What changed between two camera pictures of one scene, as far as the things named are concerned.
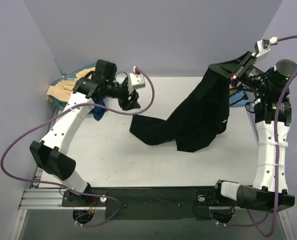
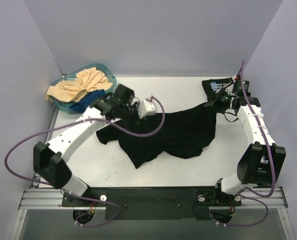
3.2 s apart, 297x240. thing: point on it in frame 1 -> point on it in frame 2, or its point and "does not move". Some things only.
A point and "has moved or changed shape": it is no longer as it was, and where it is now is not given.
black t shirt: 196,123 has moved or changed shape
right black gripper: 241,66 -> 220,100
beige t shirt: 61,91 does not move
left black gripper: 125,97 -> 132,110
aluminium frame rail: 48,199 does not move
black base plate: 148,203 does not move
